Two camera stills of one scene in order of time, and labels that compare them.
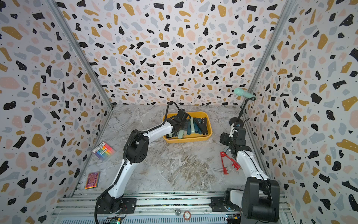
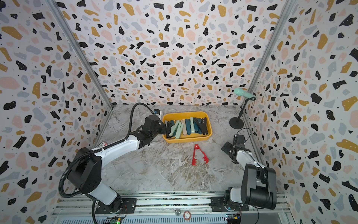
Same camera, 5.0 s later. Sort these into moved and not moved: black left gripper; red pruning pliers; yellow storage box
Moved: red pruning pliers; black left gripper
Not moved: yellow storage box
